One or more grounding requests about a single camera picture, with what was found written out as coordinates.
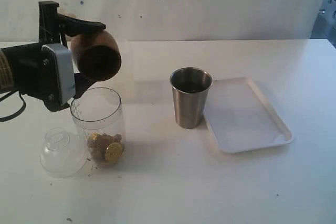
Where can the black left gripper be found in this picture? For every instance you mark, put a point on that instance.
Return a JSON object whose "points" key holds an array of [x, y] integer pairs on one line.
{"points": [[41, 82]]}

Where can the brown wooden cup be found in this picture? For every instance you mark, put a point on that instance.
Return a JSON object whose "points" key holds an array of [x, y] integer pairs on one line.
{"points": [[97, 56]]}

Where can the coins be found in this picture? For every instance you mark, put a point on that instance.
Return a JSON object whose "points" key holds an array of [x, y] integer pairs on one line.
{"points": [[105, 149]]}

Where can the stainless steel tumbler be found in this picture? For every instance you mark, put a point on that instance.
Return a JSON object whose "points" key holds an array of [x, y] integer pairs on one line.
{"points": [[190, 88]]}

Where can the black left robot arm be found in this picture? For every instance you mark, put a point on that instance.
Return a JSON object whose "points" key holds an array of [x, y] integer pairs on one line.
{"points": [[13, 73]]}

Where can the clear plastic shaker jar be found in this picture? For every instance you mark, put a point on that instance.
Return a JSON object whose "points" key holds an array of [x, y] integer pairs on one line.
{"points": [[99, 110]]}

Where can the clear dome shaker lid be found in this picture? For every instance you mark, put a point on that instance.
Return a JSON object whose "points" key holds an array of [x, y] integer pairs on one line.
{"points": [[63, 153]]}

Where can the translucent frosted plastic cup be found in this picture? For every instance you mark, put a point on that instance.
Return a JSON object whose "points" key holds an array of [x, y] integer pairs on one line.
{"points": [[124, 82]]}

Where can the white rectangular tray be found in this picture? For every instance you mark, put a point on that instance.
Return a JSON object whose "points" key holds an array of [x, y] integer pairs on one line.
{"points": [[240, 118]]}

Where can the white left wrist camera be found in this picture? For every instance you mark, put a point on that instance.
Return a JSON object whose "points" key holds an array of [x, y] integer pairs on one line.
{"points": [[64, 70]]}

